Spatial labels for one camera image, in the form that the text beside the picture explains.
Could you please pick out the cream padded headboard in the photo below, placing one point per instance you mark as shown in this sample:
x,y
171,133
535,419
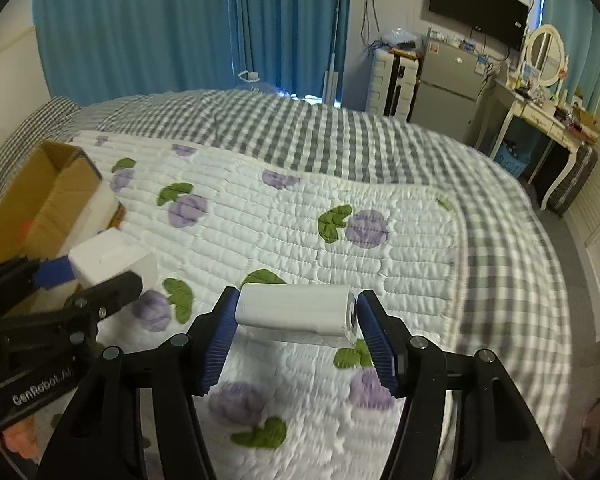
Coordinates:
x,y
5,95

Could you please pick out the person's left hand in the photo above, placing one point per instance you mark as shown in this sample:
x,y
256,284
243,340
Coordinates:
x,y
20,437

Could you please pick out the white floral quilted mat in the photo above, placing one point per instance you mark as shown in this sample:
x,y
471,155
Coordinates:
x,y
280,230

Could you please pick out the clear plastic bag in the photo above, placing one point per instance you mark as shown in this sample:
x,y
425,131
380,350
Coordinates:
x,y
400,37

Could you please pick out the white flat mop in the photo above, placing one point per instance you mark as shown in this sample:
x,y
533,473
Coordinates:
x,y
332,80

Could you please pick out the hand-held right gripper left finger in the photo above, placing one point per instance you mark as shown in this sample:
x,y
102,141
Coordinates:
x,y
220,342

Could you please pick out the white ribbed suitcase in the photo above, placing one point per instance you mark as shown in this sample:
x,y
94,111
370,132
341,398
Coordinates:
x,y
382,85

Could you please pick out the white charger block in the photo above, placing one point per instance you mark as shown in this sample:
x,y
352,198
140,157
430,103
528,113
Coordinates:
x,y
110,257

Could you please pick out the white dressing table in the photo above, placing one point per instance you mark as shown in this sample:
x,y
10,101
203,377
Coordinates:
x,y
525,110

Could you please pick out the oval white vanity mirror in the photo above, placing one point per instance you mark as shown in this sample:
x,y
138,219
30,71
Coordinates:
x,y
545,55

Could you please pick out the dark hard suitcase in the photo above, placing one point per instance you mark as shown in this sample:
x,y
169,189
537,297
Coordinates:
x,y
575,180

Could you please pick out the clear water jug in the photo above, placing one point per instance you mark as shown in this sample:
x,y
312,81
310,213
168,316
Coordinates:
x,y
250,76

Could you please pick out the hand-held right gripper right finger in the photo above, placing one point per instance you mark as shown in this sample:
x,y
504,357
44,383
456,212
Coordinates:
x,y
380,342

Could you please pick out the blue storage basket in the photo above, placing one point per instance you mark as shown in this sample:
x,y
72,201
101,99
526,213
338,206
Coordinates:
x,y
510,160

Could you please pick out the cardboard box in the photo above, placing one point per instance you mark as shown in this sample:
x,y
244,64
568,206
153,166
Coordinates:
x,y
55,185

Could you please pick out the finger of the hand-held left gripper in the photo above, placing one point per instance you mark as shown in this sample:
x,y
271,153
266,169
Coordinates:
x,y
52,272
112,292

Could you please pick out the grey small fridge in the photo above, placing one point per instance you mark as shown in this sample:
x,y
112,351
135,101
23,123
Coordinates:
x,y
445,90

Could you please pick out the black wall television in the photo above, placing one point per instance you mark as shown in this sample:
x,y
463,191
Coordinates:
x,y
475,5

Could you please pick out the teal curtain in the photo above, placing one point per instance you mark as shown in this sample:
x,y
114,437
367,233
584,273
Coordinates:
x,y
575,5
130,25
290,25

